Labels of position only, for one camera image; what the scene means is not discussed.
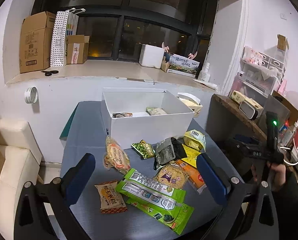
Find black silver snack bag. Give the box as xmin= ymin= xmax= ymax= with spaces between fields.
xmin=153 ymin=137 xmax=187 ymax=171

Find white spray bottle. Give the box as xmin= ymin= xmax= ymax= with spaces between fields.
xmin=198 ymin=62 xmax=210 ymax=82

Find blue grey table cloth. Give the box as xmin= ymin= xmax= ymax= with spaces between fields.
xmin=59 ymin=101 xmax=242 ymax=240

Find orange corn cake packet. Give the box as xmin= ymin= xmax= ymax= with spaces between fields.
xmin=95 ymin=180 xmax=128 ymax=214

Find white storage box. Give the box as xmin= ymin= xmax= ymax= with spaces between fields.
xmin=101 ymin=88 xmax=194 ymax=149

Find kuromi noodle snack packet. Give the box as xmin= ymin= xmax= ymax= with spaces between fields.
xmin=154 ymin=163 xmax=188 ymax=189

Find round biscuit packet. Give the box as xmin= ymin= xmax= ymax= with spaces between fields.
xmin=103 ymin=136 xmax=131 ymax=174

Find green pea snack packet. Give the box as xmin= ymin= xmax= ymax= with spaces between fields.
xmin=131 ymin=140 xmax=155 ymax=159

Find dotted white paper bag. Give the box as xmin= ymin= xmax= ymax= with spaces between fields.
xmin=50 ymin=8 xmax=86 ymax=68

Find grey desk clock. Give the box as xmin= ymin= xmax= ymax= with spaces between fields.
xmin=239 ymin=101 xmax=258 ymax=120

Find wooden side table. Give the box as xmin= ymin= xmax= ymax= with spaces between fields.
xmin=212 ymin=94 xmax=266 ymax=141

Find white cartoon rice snack bag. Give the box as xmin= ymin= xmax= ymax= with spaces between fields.
xmin=112 ymin=112 xmax=133 ymax=118

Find long white cracker pack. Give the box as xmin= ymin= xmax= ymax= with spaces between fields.
xmin=146 ymin=107 xmax=167 ymax=116

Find black scissors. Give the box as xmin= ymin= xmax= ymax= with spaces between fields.
xmin=42 ymin=70 xmax=59 ymax=76

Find yellow tissue pack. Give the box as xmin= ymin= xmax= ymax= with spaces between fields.
xmin=177 ymin=92 xmax=202 ymax=118

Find cream sofa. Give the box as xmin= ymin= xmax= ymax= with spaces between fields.
xmin=0 ymin=119 xmax=42 ymax=239

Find orange cake clear packet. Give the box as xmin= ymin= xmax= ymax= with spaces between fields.
xmin=176 ymin=160 xmax=206 ymax=194

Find white tape roll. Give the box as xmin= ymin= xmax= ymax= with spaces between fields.
xmin=24 ymin=86 xmax=38 ymax=104

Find green white snack bag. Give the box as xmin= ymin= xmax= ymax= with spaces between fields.
xmin=115 ymin=168 xmax=186 ymax=216

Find yellow green snack bag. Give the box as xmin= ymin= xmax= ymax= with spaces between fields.
xmin=183 ymin=129 xmax=206 ymax=152

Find clear drawer organizer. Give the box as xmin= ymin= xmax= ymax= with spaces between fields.
xmin=230 ymin=46 xmax=288 ymax=105

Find landscape printed long box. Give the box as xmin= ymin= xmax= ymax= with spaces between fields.
xmin=167 ymin=54 xmax=200 ymax=78

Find person right hand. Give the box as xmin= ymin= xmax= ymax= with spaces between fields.
xmin=267 ymin=162 xmax=288 ymax=192

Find small open cardboard box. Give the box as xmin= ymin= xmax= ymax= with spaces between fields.
xmin=67 ymin=35 xmax=90 ymax=64

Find tall cardboard box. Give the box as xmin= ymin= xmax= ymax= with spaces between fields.
xmin=19 ymin=11 xmax=56 ymax=74

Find white foam box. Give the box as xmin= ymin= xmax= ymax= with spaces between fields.
xmin=139 ymin=44 xmax=164 ymax=69

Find green seaweed snack bag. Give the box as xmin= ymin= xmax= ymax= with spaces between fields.
xmin=127 ymin=198 xmax=194 ymax=235

